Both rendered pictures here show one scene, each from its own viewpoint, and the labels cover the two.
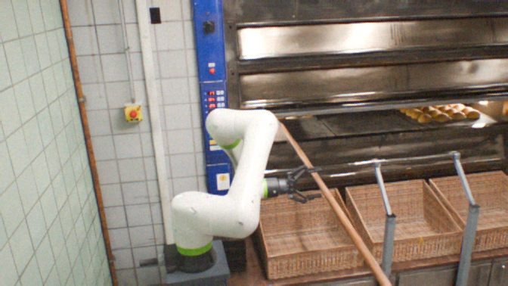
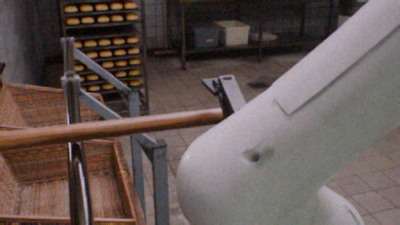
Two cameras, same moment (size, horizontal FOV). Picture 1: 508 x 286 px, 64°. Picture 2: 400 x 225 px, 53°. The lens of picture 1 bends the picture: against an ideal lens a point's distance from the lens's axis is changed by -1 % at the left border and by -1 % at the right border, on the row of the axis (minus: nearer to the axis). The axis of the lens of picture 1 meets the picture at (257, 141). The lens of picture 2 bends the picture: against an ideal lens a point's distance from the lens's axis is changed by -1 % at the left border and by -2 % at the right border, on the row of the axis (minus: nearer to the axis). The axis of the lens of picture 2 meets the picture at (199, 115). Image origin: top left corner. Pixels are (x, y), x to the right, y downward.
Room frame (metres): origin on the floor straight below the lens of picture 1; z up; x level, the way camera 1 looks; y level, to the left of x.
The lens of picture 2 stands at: (1.95, 0.38, 1.48)
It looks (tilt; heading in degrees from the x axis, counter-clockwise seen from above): 23 degrees down; 260
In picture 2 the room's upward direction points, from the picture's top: straight up
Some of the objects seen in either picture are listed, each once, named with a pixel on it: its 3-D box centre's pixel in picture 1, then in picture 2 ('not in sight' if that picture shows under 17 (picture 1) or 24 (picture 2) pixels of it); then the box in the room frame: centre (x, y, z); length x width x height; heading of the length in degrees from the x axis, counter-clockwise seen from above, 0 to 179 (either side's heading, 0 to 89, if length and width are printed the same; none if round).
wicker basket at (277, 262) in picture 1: (305, 230); not in sight; (2.15, -0.26, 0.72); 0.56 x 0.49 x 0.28; 99
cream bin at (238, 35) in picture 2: not in sight; (230, 32); (0.57, -5.04, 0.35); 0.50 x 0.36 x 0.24; 99
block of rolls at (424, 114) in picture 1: (429, 106); not in sight; (3.01, -1.31, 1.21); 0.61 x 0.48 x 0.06; 8
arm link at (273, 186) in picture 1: (271, 187); not in sight; (1.79, -0.06, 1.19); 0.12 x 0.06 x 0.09; 7
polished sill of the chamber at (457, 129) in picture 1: (380, 136); not in sight; (2.52, -0.79, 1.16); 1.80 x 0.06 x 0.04; 98
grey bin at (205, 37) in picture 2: not in sight; (201, 34); (0.98, -4.99, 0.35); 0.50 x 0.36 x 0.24; 98
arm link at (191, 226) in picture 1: (195, 221); not in sight; (1.22, 0.22, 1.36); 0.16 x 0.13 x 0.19; 76
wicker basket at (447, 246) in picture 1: (399, 219); (55, 188); (2.23, -0.86, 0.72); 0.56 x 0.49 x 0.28; 98
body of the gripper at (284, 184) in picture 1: (287, 185); not in sight; (1.79, -0.13, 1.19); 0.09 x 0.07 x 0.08; 97
